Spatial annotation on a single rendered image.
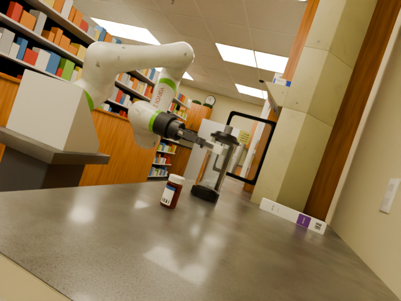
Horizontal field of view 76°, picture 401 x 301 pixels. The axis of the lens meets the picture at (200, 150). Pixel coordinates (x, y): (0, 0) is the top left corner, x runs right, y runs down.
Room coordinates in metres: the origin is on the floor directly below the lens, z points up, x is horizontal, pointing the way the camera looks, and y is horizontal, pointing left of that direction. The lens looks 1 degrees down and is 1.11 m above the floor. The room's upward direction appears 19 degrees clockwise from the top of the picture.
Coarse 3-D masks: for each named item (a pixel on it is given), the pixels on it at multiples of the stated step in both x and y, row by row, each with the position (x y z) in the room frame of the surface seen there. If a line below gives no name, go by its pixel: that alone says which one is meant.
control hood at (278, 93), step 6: (270, 84) 1.23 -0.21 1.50; (276, 84) 1.22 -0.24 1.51; (270, 90) 1.23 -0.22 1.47; (276, 90) 1.22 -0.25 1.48; (282, 90) 1.21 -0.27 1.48; (288, 90) 1.21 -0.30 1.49; (270, 96) 1.30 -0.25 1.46; (276, 96) 1.22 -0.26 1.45; (282, 96) 1.21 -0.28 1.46; (276, 102) 1.21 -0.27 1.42; (282, 102) 1.21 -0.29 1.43; (276, 108) 1.30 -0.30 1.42
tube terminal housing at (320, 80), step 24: (312, 48) 1.19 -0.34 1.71; (312, 72) 1.18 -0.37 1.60; (336, 72) 1.21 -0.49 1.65; (288, 96) 1.20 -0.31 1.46; (312, 96) 1.17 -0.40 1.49; (336, 96) 1.24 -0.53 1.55; (288, 120) 1.19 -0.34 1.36; (312, 120) 1.19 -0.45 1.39; (288, 144) 1.18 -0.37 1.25; (312, 144) 1.22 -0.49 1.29; (264, 168) 1.20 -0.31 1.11; (288, 168) 1.17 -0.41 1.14; (312, 168) 1.24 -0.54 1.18; (264, 192) 1.19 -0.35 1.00; (288, 192) 1.20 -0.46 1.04
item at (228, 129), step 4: (224, 128) 0.91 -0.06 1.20; (228, 128) 0.90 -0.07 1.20; (232, 128) 0.90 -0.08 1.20; (216, 132) 0.89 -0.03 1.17; (220, 132) 0.88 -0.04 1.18; (224, 132) 0.90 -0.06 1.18; (228, 132) 0.90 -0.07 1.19; (224, 136) 0.87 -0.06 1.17; (228, 136) 0.87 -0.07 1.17; (232, 136) 0.88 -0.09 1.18; (236, 140) 0.89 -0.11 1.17
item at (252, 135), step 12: (240, 120) 1.59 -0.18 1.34; (252, 120) 1.56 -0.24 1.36; (240, 132) 1.58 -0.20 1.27; (252, 132) 1.55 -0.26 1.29; (264, 132) 1.52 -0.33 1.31; (240, 144) 1.57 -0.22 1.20; (252, 144) 1.54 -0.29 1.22; (264, 144) 1.51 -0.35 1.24; (240, 156) 1.56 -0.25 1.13; (252, 156) 1.53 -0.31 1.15; (228, 168) 1.58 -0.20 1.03; (240, 168) 1.55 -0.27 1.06; (252, 168) 1.52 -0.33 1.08
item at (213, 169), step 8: (224, 144) 0.86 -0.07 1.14; (232, 144) 0.87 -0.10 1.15; (208, 152) 0.89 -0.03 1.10; (224, 152) 0.87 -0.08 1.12; (232, 152) 0.88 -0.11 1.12; (208, 160) 0.88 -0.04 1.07; (216, 160) 0.86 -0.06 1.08; (224, 160) 0.87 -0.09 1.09; (200, 168) 0.90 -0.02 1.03; (208, 168) 0.87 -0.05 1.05; (216, 168) 0.86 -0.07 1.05; (224, 168) 0.88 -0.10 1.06; (200, 176) 0.88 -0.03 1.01; (208, 176) 0.87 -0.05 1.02; (216, 176) 0.87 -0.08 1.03; (224, 176) 0.89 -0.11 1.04; (200, 184) 0.87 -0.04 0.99; (208, 184) 0.86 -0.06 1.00; (216, 184) 0.87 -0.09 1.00; (216, 192) 0.88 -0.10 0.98
